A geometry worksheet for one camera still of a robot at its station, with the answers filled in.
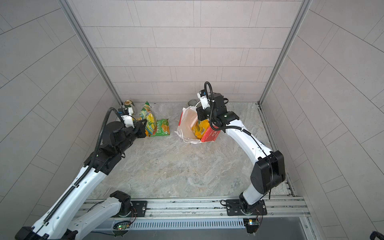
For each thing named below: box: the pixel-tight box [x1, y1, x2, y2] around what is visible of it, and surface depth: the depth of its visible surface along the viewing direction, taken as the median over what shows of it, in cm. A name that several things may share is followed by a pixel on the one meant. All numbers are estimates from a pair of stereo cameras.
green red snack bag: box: [151, 118, 170, 137], surface depth 101 cm
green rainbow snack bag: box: [139, 101, 158, 137], surface depth 71 cm
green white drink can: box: [124, 100, 133, 108], surface depth 104 cm
